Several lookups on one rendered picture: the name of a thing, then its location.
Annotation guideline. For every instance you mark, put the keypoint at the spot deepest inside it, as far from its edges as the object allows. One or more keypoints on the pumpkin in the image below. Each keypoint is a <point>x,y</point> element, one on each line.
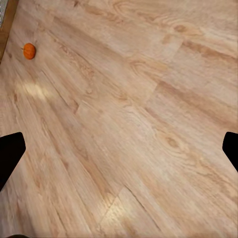
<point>29,51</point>

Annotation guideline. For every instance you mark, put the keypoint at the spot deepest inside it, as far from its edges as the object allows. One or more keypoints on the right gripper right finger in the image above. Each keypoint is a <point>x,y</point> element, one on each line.
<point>230,148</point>

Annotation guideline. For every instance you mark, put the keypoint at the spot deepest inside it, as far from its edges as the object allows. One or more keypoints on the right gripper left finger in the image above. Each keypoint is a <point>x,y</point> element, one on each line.
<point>12,148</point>

